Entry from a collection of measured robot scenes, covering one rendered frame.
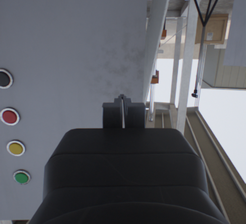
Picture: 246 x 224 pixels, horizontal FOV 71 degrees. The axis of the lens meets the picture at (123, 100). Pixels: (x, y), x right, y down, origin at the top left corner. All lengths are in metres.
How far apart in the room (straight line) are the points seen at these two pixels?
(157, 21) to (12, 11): 0.43
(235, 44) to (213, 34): 2.70
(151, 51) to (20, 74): 0.43
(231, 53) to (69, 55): 3.09
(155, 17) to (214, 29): 5.34
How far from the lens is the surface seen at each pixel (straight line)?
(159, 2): 0.63
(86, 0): 0.27
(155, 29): 0.62
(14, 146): 0.35
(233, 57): 3.26
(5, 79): 0.31
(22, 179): 0.38
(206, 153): 7.86
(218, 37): 5.94
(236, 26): 3.28
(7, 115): 0.32
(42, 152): 0.34
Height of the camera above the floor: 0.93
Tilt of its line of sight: 17 degrees up
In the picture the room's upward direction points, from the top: 180 degrees counter-clockwise
